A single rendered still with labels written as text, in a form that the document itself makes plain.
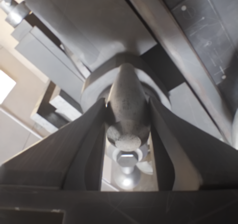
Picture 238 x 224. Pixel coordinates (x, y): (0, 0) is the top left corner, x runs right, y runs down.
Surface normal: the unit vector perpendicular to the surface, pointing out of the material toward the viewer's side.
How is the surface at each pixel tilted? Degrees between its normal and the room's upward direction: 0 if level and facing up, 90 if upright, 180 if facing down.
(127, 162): 90
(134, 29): 90
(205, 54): 90
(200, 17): 90
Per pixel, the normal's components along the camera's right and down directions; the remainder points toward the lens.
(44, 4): -0.02, 0.61
